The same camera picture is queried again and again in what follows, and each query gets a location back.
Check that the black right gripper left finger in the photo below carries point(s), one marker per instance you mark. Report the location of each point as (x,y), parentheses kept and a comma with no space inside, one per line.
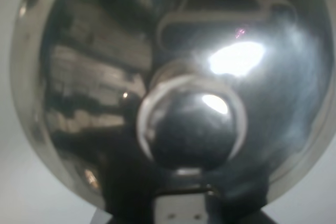
(129,180)

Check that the stainless steel teapot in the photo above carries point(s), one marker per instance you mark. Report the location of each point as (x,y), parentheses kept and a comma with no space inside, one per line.
(215,89)

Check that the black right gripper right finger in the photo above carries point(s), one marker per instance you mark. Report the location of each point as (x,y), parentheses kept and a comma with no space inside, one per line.
(239,200)

